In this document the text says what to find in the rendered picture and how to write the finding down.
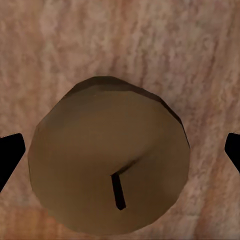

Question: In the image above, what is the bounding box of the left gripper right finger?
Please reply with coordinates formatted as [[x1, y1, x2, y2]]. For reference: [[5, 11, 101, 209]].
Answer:
[[225, 133, 240, 172]]

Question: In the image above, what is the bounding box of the pillar candle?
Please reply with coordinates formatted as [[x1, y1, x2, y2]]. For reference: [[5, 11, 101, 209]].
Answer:
[[27, 76, 191, 238]]

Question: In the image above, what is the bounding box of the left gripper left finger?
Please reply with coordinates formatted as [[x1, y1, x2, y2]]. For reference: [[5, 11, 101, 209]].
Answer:
[[0, 133, 26, 192]]

